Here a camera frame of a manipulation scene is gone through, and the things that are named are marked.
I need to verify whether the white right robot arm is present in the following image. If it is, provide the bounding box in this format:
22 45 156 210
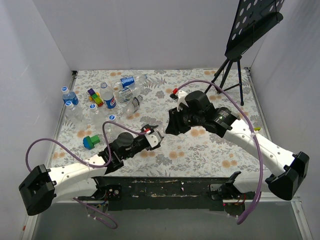
165 89 310 201

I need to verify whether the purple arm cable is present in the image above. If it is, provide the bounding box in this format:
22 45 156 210
26 121 151 230
176 79 263 225

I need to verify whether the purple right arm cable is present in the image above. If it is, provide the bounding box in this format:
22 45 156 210
176 79 263 225

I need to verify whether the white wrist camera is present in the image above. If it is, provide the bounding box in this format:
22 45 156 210
144 126 165 147
170 88 188 112

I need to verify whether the Pepsi plastic bottle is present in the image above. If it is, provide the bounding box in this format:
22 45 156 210
111 74 148 91
99 82 117 109

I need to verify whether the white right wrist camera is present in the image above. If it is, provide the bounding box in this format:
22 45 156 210
170 88 188 112

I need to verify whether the colourful toy block car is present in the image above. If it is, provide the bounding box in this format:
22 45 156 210
87 88 104 107

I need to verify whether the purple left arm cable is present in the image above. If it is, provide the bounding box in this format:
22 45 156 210
26 121 151 230

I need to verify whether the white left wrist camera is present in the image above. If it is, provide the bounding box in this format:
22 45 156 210
144 126 165 147

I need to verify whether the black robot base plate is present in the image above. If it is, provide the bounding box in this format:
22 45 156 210
84 172 261 213

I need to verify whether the clear bottle black label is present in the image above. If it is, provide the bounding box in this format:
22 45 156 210
123 94 143 117

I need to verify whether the blue green toy block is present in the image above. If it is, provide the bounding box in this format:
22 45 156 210
82 134 101 150

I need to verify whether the Pocari Sweat cap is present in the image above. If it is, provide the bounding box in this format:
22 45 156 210
61 86 69 94
108 114 116 121
89 104 97 110

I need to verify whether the black music stand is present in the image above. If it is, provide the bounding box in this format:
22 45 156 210
212 0 284 106

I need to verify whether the Pocari Sweat plastic bottle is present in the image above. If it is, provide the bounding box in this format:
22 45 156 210
62 91 79 105

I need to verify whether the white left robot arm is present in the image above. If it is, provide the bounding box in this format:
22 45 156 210
18 124 165 216

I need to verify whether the small labelled clear bottle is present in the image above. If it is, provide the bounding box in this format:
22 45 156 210
114 83 144 103

